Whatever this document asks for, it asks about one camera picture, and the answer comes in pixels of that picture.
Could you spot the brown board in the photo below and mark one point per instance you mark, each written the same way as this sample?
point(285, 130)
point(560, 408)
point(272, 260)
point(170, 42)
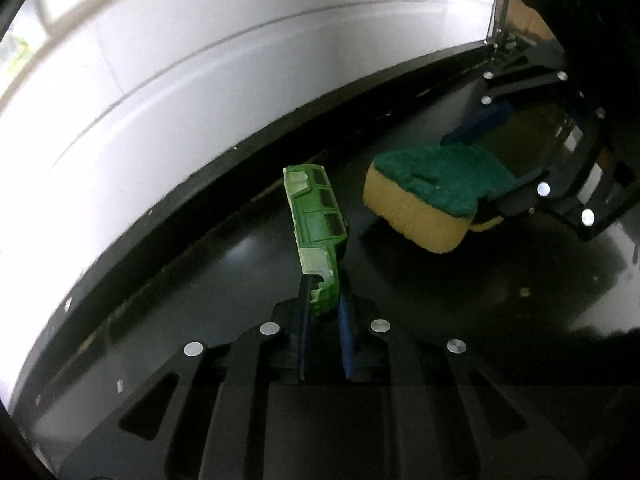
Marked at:
point(525, 15)

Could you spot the green toy car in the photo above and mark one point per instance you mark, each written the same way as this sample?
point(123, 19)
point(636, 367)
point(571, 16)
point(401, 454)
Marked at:
point(315, 225)

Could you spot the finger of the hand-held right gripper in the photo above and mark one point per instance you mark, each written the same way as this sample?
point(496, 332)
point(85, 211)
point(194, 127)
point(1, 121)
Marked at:
point(480, 122)
point(530, 195)

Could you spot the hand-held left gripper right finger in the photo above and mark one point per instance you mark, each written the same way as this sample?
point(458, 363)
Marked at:
point(345, 340)

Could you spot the green yellow sponge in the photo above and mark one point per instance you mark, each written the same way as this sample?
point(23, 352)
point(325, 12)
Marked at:
point(425, 195)

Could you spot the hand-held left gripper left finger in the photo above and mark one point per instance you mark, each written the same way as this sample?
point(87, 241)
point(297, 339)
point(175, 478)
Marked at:
point(302, 332)

